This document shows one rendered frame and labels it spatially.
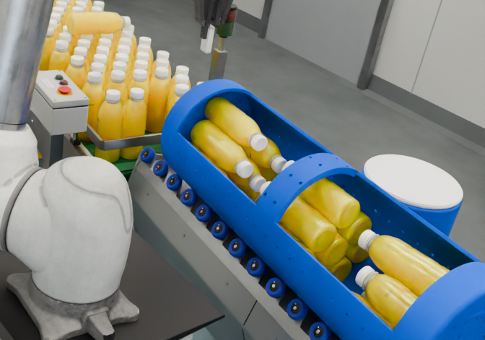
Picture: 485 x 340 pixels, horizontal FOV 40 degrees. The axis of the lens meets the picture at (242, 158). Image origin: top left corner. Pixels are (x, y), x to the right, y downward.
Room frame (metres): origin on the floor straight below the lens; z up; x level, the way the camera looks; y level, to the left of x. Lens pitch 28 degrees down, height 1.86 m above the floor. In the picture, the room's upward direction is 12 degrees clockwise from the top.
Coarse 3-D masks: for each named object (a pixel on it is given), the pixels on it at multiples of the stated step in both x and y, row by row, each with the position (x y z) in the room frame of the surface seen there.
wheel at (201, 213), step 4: (204, 204) 1.40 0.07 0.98; (200, 208) 1.40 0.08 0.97; (204, 208) 1.39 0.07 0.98; (208, 208) 1.39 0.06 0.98; (196, 212) 1.39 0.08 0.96; (200, 212) 1.39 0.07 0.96; (204, 212) 1.38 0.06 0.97; (208, 212) 1.38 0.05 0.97; (212, 212) 1.39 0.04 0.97; (196, 216) 1.38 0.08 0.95; (200, 216) 1.38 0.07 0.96; (204, 216) 1.37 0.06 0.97; (208, 216) 1.37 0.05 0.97; (200, 220) 1.37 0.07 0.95; (204, 220) 1.37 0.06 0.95
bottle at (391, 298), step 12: (372, 276) 1.04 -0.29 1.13; (384, 276) 1.02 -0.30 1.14; (372, 288) 1.00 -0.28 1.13; (384, 288) 0.99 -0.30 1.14; (396, 288) 0.99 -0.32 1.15; (408, 288) 1.00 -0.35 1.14; (372, 300) 0.99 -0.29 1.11; (384, 300) 0.98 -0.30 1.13; (396, 300) 0.97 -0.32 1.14; (408, 300) 0.96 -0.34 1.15; (384, 312) 0.97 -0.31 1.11; (396, 312) 0.95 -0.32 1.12; (396, 324) 0.95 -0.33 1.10
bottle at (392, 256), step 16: (368, 240) 1.11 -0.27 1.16; (384, 240) 1.09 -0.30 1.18; (400, 240) 1.09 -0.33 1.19; (384, 256) 1.06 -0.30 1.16; (400, 256) 1.05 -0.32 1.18; (416, 256) 1.04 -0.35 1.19; (384, 272) 1.06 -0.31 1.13; (400, 272) 1.03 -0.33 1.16; (416, 272) 1.01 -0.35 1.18; (432, 272) 1.00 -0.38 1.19; (416, 288) 1.00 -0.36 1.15
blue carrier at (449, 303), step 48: (192, 96) 1.52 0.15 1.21; (240, 96) 1.64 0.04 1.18; (288, 144) 1.55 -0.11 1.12; (240, 192) 1.24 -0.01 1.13; (288, 192) 1.18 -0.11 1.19; (384, 192) 1.22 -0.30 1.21; (288, 240) 1.11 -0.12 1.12; (432, 240) 1.16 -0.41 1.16; (336, 288) 0.99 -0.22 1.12; (432, 288) 0.92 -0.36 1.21; (480, 288) 0.92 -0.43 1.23; (384, 336) 0.90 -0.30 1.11; (432, 336) 0.86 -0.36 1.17; (480, 336) 0.95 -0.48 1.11
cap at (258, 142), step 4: (256, 136) 1.43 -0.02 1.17; (260, 136) 1.43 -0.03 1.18; (264, 136) 1.44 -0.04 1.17; (252, 140) 1.43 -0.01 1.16; (256, 140) 1.42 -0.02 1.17; (260, 140) 1.43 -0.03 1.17; (264, 140) 1.44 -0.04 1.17; (252, 144) 1.43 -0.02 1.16; (256, 144) 1.42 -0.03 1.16; (260, 144) 1.43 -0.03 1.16; (264, 144) 1.44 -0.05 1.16; (256, 148) 1.42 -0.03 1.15; (260, 148) 1.43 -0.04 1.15; (264, 148) 1.44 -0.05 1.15
